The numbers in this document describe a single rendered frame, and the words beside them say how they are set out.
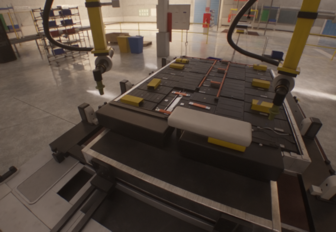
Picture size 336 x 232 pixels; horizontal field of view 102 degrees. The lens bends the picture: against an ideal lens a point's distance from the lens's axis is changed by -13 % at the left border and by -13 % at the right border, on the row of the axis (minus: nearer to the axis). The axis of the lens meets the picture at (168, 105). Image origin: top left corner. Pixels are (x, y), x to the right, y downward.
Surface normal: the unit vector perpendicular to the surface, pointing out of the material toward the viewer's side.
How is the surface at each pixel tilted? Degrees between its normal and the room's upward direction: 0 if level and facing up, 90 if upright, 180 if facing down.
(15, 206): 0
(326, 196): 90
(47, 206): 0
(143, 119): 0
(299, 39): 90
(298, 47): 90
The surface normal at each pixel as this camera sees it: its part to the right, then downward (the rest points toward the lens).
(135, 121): 0.00, -0.85
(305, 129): -0.41, 0.48
